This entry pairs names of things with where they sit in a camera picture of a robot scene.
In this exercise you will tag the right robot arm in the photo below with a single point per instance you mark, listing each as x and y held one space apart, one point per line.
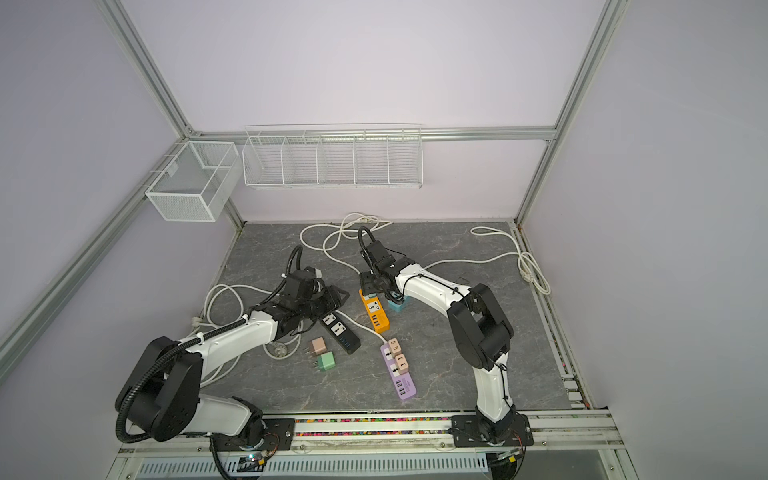
480 329

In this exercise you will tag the black power strip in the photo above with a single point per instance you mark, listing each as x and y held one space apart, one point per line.
340 331

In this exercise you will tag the long white wire basket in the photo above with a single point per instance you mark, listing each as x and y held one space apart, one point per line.
333 156

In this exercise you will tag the orange power strip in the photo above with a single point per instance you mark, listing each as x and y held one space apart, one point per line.
375 312

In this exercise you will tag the purple power strip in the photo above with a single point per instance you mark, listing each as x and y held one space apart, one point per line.
403 383

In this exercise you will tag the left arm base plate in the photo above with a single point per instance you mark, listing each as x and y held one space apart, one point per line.
270 434

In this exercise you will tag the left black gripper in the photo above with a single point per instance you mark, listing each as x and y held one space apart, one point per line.
332 297

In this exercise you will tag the pink plug purple strip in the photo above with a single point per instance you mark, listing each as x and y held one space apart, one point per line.
394 347
401 364

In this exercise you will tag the teal power strip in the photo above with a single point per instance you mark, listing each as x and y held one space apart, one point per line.
398 306

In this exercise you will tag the white slotted cable duct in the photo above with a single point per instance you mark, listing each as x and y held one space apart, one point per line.
315 466

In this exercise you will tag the pink plug lower purple strip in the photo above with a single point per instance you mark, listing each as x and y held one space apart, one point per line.
401 364

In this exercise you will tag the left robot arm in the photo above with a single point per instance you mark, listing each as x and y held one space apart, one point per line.
162 397

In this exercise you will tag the green USB charger plug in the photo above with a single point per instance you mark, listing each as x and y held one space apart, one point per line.
326 361

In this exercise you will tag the small white mesh basket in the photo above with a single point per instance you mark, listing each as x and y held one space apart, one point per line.
197 182

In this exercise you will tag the pink plug upper purple strip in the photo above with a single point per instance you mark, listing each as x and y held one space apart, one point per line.
394 347

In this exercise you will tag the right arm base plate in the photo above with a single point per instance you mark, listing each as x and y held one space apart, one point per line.
475 430

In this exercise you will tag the pink USB charger plug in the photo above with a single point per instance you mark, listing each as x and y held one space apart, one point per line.
318 346

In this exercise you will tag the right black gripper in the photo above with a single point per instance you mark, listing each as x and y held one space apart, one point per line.
367 283

